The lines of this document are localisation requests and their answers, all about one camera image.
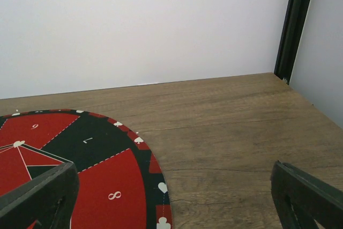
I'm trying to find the round red black poker mat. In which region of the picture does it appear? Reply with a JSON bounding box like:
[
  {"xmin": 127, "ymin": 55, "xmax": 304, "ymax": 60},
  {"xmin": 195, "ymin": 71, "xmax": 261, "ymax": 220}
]
[{"xmin": 1, "ymin": 109, "xmax": 173, "ymax": 228}]

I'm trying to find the black aluminium frame post right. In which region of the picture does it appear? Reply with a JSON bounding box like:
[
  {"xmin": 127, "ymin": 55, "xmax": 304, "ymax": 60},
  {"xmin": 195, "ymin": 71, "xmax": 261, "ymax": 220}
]
[{"xmin": 274, "ymin": 0, "xmax": 311, "ymax": 84}]

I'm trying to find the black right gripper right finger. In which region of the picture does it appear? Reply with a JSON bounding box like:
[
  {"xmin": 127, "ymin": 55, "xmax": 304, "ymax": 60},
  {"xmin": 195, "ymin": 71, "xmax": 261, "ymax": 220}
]
[{"xmin": 270, "ymin": 161, "xmax": 342, "ymax": 228}]

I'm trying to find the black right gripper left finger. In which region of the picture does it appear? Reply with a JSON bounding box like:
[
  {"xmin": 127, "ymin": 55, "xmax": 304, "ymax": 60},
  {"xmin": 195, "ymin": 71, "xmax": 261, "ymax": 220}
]
[{"xmin": 1, "ymin": 162, "xmax": 80, "ymax": 228}]

